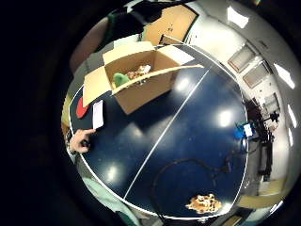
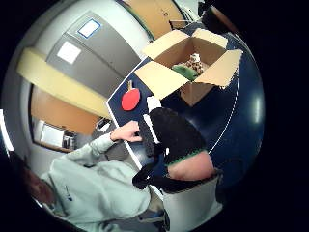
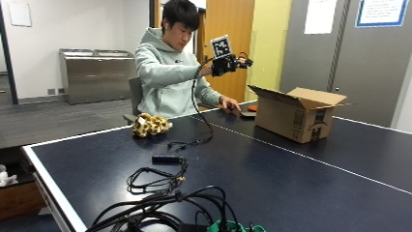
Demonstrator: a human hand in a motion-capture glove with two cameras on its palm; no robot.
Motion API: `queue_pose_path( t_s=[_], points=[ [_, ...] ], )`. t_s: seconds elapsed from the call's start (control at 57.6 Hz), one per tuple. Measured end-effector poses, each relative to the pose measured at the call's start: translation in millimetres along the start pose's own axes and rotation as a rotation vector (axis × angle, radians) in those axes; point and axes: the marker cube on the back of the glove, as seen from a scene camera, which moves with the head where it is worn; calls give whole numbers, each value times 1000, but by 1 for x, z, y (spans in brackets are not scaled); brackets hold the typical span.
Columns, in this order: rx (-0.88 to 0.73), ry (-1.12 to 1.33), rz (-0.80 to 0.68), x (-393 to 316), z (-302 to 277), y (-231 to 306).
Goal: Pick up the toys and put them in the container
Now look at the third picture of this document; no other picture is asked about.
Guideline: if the white crumpled object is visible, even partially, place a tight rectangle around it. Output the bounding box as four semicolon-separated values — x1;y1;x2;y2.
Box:
0;163;19;189

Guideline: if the wooden door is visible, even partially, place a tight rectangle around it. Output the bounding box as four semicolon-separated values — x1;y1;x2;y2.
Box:
202;0;256;104

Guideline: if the the person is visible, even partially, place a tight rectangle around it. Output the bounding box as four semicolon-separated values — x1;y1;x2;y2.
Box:
134;0;243;120

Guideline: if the stainless steel bin cabinet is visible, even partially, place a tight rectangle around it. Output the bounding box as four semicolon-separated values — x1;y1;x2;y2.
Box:
58;48;138;106

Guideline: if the green plastic object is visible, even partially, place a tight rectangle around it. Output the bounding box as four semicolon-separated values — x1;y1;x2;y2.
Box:
206;219;268;232

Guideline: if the brown wooden crate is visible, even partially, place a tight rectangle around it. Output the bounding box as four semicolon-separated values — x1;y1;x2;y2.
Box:
0;181;48;221

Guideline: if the blue framed poster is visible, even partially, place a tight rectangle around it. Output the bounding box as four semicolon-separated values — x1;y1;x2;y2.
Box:
355;0;411;29

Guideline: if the thin black cable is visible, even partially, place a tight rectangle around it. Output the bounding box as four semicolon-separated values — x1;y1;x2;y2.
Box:
126;157;190;196

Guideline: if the small black hub box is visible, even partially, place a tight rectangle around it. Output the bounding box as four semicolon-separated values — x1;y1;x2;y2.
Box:
151;155;183;164

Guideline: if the black glove cable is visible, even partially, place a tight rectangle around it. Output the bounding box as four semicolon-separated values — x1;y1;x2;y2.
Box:
167;57;216;153

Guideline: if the brown cardboard box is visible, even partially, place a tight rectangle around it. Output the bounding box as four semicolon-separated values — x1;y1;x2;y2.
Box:
247;84;355;144

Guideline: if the grey chair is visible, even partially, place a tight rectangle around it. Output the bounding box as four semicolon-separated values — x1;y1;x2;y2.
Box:
123;75;144;126

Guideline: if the bundle of thick black cables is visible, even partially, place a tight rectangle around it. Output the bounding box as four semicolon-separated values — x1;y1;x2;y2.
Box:
84;185;243;232

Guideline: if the wall power outlet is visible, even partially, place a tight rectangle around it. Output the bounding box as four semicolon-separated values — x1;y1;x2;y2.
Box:
47;87;67;97

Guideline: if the white marker cube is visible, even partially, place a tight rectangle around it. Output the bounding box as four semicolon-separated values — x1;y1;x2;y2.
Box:
208;34;234;60

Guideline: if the white paper sheet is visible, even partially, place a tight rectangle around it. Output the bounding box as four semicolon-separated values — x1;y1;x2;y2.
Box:
303;0;340;36

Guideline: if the grey metal cabinet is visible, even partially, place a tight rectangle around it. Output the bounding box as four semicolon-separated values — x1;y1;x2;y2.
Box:
280;0;412;129

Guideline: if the yellow spotted plush toy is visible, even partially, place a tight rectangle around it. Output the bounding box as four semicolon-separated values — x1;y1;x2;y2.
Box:
131;112;174;139

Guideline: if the white wall board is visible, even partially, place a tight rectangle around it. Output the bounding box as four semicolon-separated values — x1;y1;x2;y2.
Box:
6;0;34;28

